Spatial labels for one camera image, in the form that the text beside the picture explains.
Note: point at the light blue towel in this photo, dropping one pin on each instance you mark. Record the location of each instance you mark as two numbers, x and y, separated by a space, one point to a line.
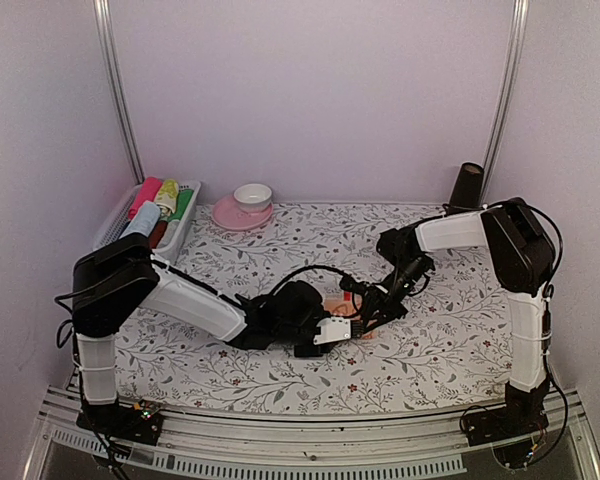
144 222

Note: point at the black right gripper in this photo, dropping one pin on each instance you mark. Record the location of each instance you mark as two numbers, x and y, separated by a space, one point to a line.
389 308

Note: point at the pink plate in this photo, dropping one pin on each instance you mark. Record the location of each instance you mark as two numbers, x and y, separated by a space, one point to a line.
227 214

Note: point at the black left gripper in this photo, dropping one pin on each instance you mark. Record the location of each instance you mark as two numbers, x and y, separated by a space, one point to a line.
308 353

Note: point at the brown rolled towel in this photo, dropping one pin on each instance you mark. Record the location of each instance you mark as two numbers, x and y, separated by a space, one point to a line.
157 233

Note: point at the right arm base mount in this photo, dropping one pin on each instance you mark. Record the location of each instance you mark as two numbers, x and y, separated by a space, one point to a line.
482 425

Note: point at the green rolled towel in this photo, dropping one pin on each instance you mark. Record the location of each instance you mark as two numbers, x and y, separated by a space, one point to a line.
184 198

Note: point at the white plastic basket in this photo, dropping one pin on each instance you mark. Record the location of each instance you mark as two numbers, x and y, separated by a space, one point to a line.
172 242

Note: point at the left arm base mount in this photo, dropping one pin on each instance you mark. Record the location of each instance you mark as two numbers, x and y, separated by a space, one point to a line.
140 423

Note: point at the yellow-green rolled towel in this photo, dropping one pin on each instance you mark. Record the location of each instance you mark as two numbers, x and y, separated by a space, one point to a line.
166 197

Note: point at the pink rolled towel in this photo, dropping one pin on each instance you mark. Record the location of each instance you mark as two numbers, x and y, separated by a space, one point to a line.
146 193

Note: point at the white bowl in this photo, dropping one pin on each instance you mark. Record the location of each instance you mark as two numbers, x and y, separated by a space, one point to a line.
253 197

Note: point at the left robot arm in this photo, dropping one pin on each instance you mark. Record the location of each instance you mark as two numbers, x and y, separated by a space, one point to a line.
113 282

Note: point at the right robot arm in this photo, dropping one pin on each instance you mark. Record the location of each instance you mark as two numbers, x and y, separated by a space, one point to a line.
524 261

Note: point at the dark brown cylinder cup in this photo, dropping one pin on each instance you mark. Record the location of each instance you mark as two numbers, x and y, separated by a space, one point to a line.
467 188

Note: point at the orange patterned towel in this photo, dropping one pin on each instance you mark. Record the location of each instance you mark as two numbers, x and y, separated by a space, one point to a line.
342 303

